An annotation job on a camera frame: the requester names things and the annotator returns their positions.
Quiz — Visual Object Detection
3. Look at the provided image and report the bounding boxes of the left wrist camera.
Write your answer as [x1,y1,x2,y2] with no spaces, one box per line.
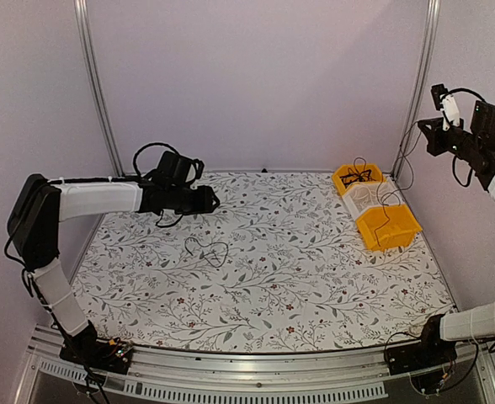
[192,159,205,181]

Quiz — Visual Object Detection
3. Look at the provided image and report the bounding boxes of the left aluminium frame post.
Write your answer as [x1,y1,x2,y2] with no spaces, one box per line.
[73,0,125,176]

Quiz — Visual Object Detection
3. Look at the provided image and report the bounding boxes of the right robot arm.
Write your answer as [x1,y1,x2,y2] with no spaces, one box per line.
[413,84,495,367]

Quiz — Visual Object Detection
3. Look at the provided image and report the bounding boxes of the near yellow plastic bin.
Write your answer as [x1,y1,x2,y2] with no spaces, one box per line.
[355,205,422,251]

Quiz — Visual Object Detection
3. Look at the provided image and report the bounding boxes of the white translucent plastic bin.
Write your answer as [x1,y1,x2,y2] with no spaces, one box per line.
[342,182,403,220]

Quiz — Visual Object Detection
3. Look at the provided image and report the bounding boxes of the yellow plastic bin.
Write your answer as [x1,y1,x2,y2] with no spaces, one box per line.
[355,205,422,251]
[332,163,386,197]

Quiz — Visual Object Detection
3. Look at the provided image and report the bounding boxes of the right aluminium frame post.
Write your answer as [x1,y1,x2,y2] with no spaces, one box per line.
[391,0,440,179]

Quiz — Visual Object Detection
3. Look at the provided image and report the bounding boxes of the round thin black cable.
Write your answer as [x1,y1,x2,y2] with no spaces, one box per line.
[348,166,377,184]

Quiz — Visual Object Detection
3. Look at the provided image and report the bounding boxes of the aluminium frame post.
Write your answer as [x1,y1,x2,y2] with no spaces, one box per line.
[73,0,125,176]
[391,0,440,179]

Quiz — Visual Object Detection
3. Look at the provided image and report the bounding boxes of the far yellow plastic bin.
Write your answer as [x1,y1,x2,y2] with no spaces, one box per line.
[332,163,386,197]

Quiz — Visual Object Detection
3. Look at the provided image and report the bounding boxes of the long thin black cable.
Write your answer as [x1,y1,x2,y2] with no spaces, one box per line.
[350,157,373,182]

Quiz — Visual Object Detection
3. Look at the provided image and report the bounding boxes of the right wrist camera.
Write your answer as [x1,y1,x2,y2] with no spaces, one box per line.
[430,84,460,131]

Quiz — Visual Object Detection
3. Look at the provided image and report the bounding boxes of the floral patterned table mat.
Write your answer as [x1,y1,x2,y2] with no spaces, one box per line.
[73,173,454,353]

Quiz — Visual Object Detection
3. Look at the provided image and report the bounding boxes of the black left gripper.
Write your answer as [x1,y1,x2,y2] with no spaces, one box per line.
[168,185,220,216]

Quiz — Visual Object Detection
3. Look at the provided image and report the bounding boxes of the front aluminium rail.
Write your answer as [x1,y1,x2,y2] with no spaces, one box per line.
[14,327,495,403]

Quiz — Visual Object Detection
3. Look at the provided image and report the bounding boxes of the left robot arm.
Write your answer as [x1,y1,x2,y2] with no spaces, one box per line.
[5,143,221,365]

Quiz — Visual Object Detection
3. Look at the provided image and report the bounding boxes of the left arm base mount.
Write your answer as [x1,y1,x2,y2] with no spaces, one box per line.
[57,322,134,375]

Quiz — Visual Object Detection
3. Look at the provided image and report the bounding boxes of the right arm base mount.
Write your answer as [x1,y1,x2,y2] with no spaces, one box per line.
[384,315,457,395]

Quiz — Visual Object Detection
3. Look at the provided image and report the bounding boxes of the thin black cables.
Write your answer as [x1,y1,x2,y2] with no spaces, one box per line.
[373,121,423,249]

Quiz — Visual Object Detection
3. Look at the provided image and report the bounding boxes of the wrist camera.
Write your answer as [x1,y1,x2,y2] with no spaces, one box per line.
[430,84,460,131]
[192,159,205,181]

